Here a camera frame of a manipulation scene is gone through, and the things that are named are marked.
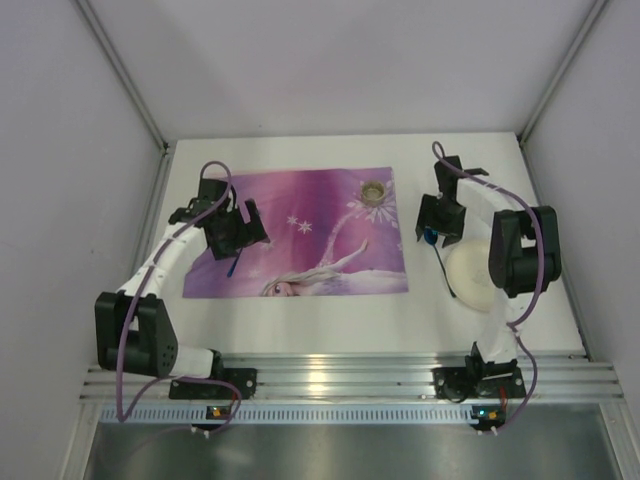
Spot blue metal fork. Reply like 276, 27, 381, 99
226, 254, 240, 278

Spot blue metal spoon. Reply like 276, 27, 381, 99
423, 228, 456, 298

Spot cream round plate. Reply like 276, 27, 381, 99
445, 239, 496, 313

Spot small beige cup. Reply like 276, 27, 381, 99
360, 180, 388, 208

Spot purple printed placemat cloth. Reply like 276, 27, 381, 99
183, 167, 409, 299

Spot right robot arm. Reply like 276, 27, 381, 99
415, 153, 562, 364

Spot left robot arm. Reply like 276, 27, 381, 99
94, 179, 269, 380

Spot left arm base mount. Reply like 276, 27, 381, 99
169, 368, 258, 400

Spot aluminium mounting rail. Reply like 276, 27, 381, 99
78, 352, 625, 401

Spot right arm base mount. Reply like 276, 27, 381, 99
432, 367, 526, 403

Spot perforated cable duct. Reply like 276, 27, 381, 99
127, 404, 506, 425

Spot right aluminium frame post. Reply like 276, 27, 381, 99
516, 0, 612, 149

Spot aluminium frame post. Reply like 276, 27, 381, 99
516, 0, 612, 149
71, 0, 169, 152

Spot left aluminium frame post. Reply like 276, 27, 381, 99
71, 0, 169, 152

